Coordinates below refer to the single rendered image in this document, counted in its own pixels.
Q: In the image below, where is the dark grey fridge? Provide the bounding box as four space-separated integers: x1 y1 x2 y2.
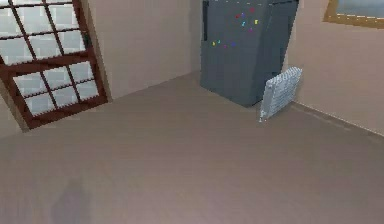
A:
199 0 300 109

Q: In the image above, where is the brown glass pane door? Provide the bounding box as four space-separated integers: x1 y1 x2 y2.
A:
0 0 109 130

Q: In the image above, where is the black fridge handle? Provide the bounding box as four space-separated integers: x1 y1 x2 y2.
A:
202 0 210 42

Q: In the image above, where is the dark door handle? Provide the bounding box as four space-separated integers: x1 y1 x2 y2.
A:
82 32 93 50

